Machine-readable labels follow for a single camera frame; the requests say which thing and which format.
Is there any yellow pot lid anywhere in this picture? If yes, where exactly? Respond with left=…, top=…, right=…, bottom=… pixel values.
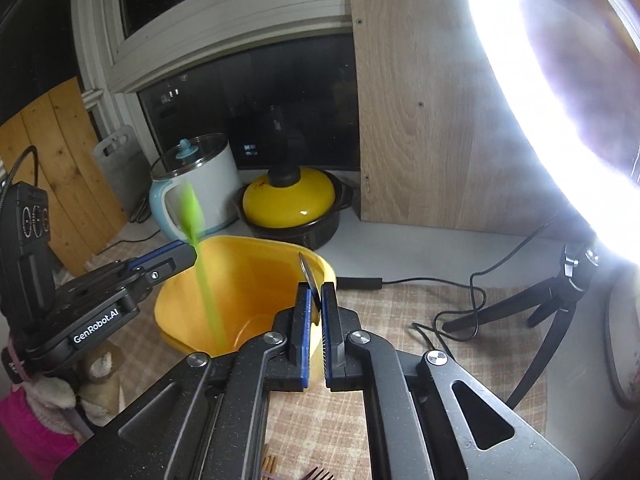
left=243, top=159, right=337, bottom=231

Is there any person's left hand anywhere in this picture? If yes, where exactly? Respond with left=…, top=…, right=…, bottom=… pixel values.
left=25, top=347, right=126, bottom=435

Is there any black tripod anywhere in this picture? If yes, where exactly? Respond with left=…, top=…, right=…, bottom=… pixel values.
left=442, top=240, right=601, bottom=408

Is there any black cooking pot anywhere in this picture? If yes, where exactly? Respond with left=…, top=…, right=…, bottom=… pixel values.
left=232, top=182, right=353, bottom=252

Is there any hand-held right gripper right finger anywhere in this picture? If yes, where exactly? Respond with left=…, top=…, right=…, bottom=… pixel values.
left=321, top=282, right=583, bottom=480

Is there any checked beige tablecloth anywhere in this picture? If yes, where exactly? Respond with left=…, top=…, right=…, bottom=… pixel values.
left=75, top=230, right=621, bottom=480

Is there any white electric pot blue handle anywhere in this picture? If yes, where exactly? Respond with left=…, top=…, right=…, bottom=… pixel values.
left=149, top=133, right=242, bottom=245

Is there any ring light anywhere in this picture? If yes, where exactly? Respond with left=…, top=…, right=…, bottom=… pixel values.
left=455, top=0, right=640, bottom=261

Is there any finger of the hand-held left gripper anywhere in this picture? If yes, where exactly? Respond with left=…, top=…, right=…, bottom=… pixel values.
left=120, top=244, right=199, bottom=305
left=116, top=240, right=187, bottom=269

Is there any person's left forearm pink sleeve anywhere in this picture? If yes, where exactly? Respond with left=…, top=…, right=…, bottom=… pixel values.
left=0, top=387, right=81, bottom=480

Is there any grey cutting board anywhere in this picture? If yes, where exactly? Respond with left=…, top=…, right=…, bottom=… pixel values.
left=92, top=125, right=151, bottom=223

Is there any metal spoon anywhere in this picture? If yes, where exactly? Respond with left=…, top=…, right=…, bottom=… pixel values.
left=298, top=252, right=322, bottom=313

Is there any yellow plastic container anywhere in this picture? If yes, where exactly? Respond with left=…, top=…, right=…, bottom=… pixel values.
left=154, top=235, right=337, bottom=391

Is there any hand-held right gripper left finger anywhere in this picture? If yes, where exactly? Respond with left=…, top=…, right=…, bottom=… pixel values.
left=54, top=282, right=321, bottom=480

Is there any white framed window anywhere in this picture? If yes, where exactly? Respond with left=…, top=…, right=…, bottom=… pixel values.
left=70, top=0, right=471, bottom=173

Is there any black cable with inline switch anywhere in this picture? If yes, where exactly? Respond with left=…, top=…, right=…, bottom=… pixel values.
left=337, top=220, right=566, bottom=346

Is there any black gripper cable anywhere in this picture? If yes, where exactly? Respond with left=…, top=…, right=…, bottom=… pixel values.
left=0, top=146, right=40, bottom=198

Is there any black power cable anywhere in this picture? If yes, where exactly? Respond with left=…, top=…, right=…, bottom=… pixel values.
left=82, top=231, right=162, bottom=271

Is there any light wood board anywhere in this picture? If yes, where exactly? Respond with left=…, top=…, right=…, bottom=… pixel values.
left=346, top=0, right=596, bottom=236

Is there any green plastic spoon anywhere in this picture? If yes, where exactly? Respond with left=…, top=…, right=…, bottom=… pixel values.
left=177, top=182, right=231, bottom=356

